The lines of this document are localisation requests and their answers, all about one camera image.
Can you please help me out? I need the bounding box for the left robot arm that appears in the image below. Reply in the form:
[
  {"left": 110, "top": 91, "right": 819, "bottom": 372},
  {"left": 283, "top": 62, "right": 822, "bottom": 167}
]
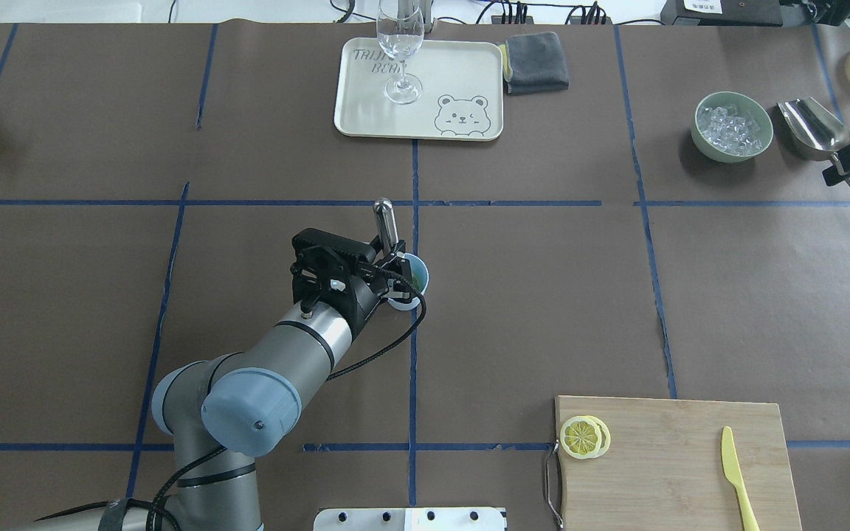
[{"left": 27, "top": 222, "right": 422, "bottom": 530}]

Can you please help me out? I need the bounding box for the blue plastic cup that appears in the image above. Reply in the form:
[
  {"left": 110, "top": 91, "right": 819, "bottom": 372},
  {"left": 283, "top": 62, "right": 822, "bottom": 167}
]
[{"left": 387, "top": 252, "right": 429, "bottom": 310}]

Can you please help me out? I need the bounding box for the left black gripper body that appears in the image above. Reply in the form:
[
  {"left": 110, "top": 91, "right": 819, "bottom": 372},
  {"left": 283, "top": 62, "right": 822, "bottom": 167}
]
[{"left": 291, "top": 229, "right": 389, "bottom": 330}]

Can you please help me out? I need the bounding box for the cream bear serving tray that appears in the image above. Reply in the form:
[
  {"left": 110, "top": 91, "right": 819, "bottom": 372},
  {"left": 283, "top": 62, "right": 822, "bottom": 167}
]
[{"left": 334, "top": 37, "right": 505, "bottom": 142}]

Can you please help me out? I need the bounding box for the green bowl of ice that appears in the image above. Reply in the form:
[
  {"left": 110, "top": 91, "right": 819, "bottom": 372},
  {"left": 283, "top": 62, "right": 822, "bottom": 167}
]
[{"left": 689, "top": 91, "right": 775, "bottom": 164}]

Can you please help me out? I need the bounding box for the bamboo cutting board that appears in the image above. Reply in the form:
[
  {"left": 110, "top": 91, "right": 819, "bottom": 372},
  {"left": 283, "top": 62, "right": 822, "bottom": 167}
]
[{"left": 554, "top": 395, "right": 802, "bottom": 530}]

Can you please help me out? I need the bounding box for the steel muddler black tip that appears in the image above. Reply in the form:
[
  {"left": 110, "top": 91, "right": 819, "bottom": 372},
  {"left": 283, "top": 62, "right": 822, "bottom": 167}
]
[{"left": 373, "top": 197, "right": 399, "bottom": 246}]

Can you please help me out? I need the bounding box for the lemon half slice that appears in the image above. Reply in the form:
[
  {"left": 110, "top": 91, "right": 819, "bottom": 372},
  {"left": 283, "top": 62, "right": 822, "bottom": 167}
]
[{"left": 558, "top": 416, "right": 605, "bottom": 459}]

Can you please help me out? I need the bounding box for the grey folded cloth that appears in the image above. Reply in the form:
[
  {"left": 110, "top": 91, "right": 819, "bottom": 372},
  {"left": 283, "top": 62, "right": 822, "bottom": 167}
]
[{"left": 498, "top": 32, "right": 570, "bottom": 94}]

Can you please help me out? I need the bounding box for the yellow plastic knife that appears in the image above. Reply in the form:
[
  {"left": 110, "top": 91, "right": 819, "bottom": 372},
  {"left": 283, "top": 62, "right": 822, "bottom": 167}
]
[{"left": 719, "top": 426, "right": 760, "bottom": 530}]

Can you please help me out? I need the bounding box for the clear wine glass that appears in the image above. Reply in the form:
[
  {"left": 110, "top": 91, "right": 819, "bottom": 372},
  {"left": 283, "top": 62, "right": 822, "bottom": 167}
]
[{"left": 376, "top": 1, "right": 424, "bottom": 105}]

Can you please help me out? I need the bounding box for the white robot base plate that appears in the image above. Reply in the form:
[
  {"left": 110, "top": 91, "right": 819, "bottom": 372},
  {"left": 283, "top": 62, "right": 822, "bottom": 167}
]
[{"left": 313, "top": 505, "right": 508, "bottom": 530}]

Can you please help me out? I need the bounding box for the steel ice scoop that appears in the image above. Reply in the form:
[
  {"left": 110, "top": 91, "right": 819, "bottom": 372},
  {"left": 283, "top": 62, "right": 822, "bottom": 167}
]
[{"left": 777, "top": 97, "right": 850, "bottom": 189}]

